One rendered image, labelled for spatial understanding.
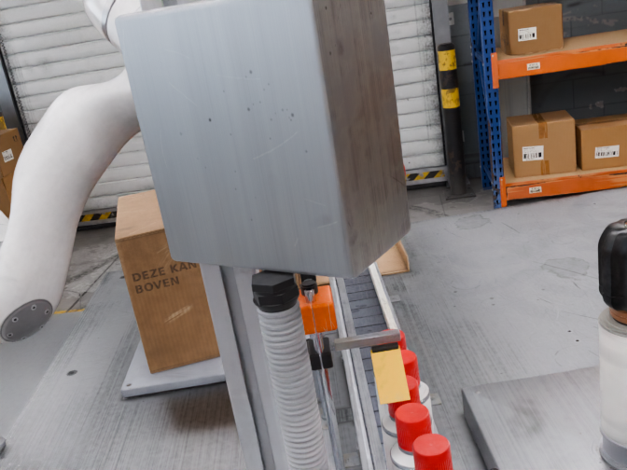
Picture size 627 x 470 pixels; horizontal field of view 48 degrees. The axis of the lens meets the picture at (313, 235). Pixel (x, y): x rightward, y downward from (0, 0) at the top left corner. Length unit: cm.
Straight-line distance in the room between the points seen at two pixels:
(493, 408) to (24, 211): 68
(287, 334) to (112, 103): 45
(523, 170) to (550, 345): 322
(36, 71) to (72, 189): 453
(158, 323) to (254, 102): 88
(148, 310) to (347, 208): 88
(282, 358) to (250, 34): 22
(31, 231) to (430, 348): 72
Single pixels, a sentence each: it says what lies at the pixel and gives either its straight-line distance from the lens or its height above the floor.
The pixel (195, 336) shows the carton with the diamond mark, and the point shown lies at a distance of 132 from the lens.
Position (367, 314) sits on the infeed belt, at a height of 88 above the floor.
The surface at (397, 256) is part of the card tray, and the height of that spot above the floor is 83.
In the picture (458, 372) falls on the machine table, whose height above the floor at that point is 83.
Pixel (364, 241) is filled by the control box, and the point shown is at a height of 131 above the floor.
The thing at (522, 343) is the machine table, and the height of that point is 83.
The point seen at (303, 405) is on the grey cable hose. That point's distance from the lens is 53.
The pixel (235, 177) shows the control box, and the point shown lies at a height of 136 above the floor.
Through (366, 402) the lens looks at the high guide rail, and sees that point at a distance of 93.
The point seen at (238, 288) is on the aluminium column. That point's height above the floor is 124.
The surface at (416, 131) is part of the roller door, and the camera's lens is 497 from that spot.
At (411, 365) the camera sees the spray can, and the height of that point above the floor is 108.
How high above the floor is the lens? 147
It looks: 19 degrees down
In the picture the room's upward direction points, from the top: 9 degrees counter-clockwise
